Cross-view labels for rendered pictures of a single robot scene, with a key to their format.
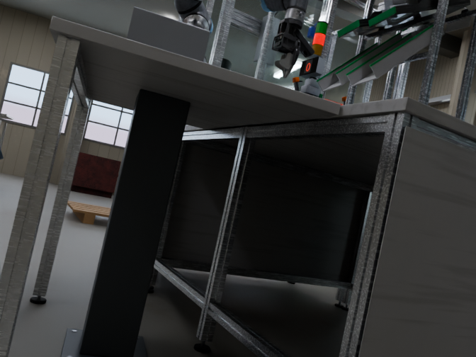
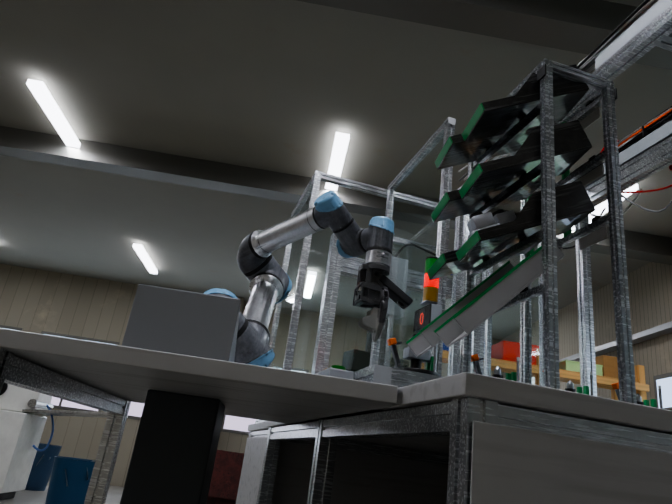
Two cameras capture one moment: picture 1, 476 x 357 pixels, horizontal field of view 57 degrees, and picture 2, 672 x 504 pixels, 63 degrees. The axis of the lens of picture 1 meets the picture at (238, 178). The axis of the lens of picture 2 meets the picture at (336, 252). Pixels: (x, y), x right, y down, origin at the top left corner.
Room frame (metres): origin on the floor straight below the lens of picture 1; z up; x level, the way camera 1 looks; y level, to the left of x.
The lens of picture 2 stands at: (0.19, -0.30, 0.72)
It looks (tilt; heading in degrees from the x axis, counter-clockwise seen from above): 21 degrees up; 13
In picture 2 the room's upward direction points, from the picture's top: 8 degrees clockwise
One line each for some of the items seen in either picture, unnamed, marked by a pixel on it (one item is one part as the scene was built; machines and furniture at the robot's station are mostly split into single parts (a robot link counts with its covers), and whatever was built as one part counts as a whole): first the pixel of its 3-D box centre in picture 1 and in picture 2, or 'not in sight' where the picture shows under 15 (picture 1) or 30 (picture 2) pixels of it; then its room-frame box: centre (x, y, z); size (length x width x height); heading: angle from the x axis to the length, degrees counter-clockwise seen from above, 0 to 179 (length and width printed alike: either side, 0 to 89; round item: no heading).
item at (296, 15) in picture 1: (295, 18); (378, 261); (1.65, -0.08, 1.29); 0.08 x 0.08 x 0.05
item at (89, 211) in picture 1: (127, 219); not in sight; (4.84, 1.10, 0.06); 1.28 x 0.88 x 0.12; 115
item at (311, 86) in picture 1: (313, 87); (420, 348); (1.72, -0.21, 1.06); 0.08 x 0.04 x 0.07; 117
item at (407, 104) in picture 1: (380, 163); (555, 450); (1.92, -0.60, 0.84); 1.50 x 1.41 x 0.03; 27
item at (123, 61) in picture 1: (178, 98); (211, 394); (1.43, 0.25, 0.84); 0.90 x 0.70 x 0.03; 17
